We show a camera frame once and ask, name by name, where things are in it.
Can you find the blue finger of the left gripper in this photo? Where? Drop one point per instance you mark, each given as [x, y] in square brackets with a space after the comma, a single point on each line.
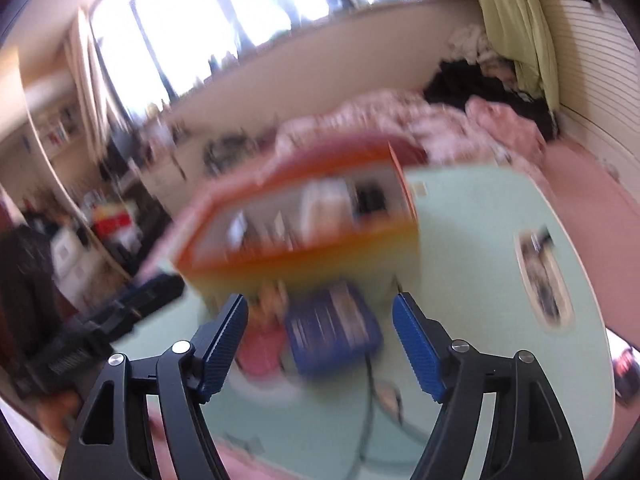
[151, 296]

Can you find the red snack package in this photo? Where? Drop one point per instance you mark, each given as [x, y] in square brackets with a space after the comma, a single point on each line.
[107, 222]

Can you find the red small pouch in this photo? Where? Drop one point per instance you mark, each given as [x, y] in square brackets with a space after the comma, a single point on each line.
[259, 355]

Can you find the pink floral quilt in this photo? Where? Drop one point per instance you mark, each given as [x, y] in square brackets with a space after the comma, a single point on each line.
[481, 132]

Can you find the black clothes pile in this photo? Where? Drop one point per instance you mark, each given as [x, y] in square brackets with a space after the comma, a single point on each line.
[456, 82]

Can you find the orange cardboard box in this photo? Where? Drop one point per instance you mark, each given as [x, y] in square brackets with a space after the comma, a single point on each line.
[339, 208]

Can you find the person's hand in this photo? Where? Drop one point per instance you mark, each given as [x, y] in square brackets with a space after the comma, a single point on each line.
[57, 415]

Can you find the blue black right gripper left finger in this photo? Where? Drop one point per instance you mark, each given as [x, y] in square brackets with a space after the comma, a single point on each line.
[112, 438]

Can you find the yellow-green curtain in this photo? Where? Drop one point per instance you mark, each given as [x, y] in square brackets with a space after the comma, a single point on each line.
[519, 31]

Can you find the blue tin case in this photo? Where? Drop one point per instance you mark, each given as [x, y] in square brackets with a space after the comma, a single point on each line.
[329, 328]

